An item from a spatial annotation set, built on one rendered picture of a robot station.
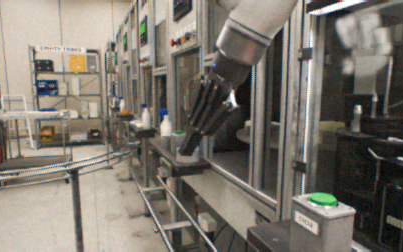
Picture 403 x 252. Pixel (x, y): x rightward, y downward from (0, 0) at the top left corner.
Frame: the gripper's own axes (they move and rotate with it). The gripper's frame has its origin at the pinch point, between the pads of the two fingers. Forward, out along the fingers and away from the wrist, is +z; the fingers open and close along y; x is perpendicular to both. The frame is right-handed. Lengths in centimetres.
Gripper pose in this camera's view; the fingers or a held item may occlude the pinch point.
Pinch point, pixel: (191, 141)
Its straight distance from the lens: 63.0
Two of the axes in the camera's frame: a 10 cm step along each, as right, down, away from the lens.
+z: -4.2, 8.1, 4.0
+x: -7.9, -1.1, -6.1
